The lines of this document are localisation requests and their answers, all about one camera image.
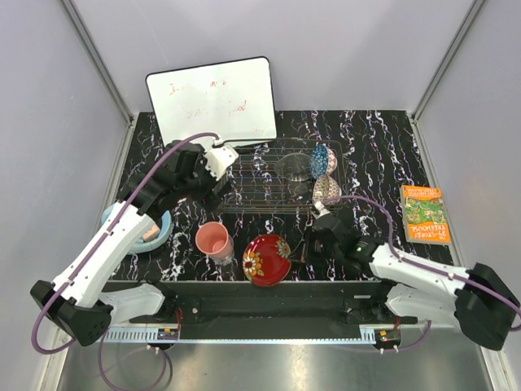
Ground red patterned white bowl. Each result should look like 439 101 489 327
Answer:
312 174 342 202

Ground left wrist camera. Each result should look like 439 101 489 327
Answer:
204 144 239 181

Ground whiteboard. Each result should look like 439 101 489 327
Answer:
146 56 277 147

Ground red floral plate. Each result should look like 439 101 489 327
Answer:
242 234 291 288

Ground wire dish rack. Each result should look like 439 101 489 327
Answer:
219 138 344 214

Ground blue patterned bowl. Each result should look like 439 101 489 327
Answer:
310 143 338 179

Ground pink dice cube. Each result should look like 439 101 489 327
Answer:
141 224 161 243

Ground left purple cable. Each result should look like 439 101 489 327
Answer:
31 132 223 390

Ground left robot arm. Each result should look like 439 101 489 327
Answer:
30 137 239 354

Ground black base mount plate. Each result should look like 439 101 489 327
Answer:
129 279 418 341

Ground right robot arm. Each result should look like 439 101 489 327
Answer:
306 213 520 351

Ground orange green book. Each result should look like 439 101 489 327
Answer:
401 185 452 245

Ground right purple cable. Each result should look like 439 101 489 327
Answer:
317 195 521 354

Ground light blue headphones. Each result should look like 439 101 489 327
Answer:
99 202 173 255

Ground pink tumbler cup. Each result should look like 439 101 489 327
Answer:
195 222 234 266

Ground purple cable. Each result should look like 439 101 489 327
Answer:
317 195 521 354
31 132 223 390

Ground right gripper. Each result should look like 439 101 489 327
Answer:
289 226 342 266

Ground clear glass plate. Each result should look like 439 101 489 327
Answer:
274 152 318 182

